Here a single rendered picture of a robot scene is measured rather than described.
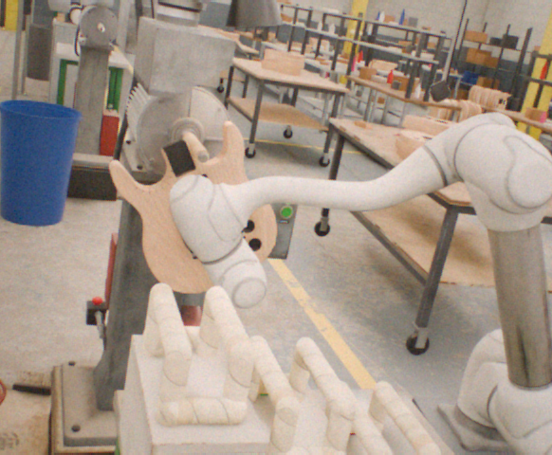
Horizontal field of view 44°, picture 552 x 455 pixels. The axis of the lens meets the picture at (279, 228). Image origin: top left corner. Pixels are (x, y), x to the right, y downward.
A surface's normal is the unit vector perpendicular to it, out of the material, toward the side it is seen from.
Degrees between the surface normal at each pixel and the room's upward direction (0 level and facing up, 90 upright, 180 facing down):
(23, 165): 93
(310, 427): 0
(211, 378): 0
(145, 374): 0
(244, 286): 87
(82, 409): 24
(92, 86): 90
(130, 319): 90
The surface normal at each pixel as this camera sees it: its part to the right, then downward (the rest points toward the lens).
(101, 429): 0.22, -0.88
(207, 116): 0.40, 0.25
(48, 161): 0.58, 0.41
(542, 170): 0.11, 0.30
